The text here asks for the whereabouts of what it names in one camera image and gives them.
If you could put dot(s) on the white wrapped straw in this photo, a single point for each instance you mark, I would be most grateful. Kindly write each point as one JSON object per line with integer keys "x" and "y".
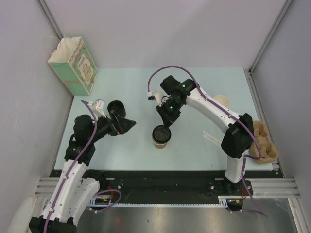
{"x": 211, "y": 138}

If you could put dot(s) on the brown paper coffee cup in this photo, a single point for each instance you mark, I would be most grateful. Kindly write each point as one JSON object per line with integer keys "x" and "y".
{"x": 160, "y": 146}

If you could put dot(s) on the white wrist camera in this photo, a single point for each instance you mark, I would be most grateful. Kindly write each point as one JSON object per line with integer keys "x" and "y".
{"x": 97, "y": 107}
{"x": 156, "y": 96}

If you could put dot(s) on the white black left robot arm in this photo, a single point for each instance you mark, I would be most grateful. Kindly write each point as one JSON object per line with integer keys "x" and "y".
{"x": 63, "y": 212}

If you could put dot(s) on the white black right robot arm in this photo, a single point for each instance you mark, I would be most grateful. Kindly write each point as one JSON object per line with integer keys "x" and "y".
{"x": 238, "y": 129}

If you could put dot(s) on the brown cardboard cup carrier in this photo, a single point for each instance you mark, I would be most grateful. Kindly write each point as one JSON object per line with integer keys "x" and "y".
{"x": 269, "y": 153}

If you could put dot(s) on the stack of black cup lids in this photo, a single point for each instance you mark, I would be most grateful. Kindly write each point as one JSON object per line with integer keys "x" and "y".
{"x": 118, "y": 107}

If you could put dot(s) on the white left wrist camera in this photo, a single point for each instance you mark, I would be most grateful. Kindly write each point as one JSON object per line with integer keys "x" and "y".
{"x": 97, "y": 107}

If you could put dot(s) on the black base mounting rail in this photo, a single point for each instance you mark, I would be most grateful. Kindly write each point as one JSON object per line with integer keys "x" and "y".
{"x": 165, "y": 187}

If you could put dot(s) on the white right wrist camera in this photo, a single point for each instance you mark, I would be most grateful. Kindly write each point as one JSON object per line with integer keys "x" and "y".
{"x": 156, "y": 96}

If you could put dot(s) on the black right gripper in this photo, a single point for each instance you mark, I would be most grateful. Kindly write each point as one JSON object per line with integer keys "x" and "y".
{"x": 168, "y": 119}

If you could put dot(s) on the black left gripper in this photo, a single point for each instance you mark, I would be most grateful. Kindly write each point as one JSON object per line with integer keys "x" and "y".
{"x": 123, "y": 124}

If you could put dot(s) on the green patterned paper gift bag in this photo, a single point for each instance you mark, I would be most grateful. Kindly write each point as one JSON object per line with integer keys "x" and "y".
{"x": 74, "y": 65}

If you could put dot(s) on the black plastic cup lid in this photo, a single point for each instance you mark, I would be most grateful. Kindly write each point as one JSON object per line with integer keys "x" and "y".
{"x": 161, "y": 135}

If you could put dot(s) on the stack of brown paper cups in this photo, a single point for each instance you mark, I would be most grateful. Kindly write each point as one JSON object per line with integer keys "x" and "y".
{"x": 223, "y": 100}

